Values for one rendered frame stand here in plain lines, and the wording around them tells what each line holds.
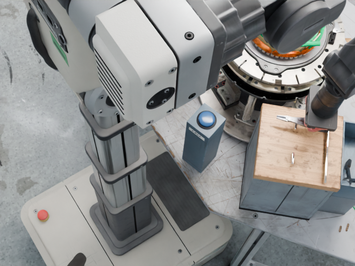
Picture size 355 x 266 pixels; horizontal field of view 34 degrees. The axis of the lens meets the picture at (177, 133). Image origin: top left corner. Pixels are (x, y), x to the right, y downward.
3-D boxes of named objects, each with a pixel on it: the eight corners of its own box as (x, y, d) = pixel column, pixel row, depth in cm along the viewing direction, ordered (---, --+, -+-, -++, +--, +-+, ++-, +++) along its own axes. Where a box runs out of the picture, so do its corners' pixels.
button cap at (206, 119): (205, 109, 143) (205, 107, 142) (217, 119, 142) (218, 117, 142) (195, 120, 142) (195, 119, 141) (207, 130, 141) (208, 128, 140)
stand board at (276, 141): (341, 120, 143) (343, 115, 141) (337, 192, 135) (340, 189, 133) (260, 107, 144) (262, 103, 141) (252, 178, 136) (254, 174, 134)
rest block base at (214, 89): (225, 82, 173) (225, 78, 172) (239, 103, 171) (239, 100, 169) (211, 88, 172) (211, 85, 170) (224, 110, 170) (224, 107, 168)
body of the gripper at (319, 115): (336, 92, 132) (346, 76, 125) (334, 133, 128) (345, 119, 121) (308, 88, 132) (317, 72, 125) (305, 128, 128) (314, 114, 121)
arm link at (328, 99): (320, 78, 118) (337, 99, 116) (346, 63, 119) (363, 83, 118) (310, 93, 124) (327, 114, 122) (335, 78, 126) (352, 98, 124)
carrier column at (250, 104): (251, 116, 169) (263, 82, 150) (249, 123, 168) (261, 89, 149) (242, 114, 169) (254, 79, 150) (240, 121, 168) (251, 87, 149)
